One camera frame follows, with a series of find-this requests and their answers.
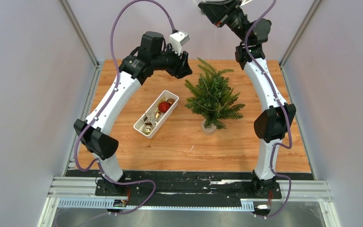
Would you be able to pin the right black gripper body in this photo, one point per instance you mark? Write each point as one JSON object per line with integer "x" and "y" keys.
{"x": 234, "y": 18}

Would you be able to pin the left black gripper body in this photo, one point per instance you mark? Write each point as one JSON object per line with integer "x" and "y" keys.
{"x": 171, "y": 62}

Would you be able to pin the small green christmas tree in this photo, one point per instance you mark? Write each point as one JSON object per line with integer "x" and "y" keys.
{"x": 213, "y": 98}

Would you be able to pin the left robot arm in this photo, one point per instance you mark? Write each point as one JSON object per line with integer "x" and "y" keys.
{"x": 154, "y": 53}

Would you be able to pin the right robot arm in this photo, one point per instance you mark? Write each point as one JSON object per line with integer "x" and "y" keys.
{"x": 274, "y": 123}

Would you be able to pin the bronze ball ornament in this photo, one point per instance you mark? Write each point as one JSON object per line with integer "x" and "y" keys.
{"x": 170, "y": 101}

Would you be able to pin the red glitter ball ornament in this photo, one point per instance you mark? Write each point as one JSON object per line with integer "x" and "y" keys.
{"x": 163, "y": 106}

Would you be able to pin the silver star ornament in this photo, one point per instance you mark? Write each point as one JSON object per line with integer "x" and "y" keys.
{"x": 150, "y": 119}

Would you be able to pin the gold ball ornament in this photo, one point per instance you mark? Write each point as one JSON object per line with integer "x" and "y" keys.
{"x": 147, "y": 129}

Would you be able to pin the white ornament tray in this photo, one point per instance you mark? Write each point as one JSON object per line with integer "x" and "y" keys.
{"x": 162, "y": 117}

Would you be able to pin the right aluminium frame post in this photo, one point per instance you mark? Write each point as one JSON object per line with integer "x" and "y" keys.
{"x": 300, "y": 31}

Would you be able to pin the aluminium frame post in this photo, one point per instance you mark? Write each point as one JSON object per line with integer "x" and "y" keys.
{"x": 300, "y": 31}
{"x": 79, "y": 31}

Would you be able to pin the left aluminium frame post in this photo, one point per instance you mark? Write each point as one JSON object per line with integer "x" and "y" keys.
{"x": 79, "y": 31}

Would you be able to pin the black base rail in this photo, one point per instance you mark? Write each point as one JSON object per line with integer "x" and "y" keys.
{"x": 189, "y": 189}

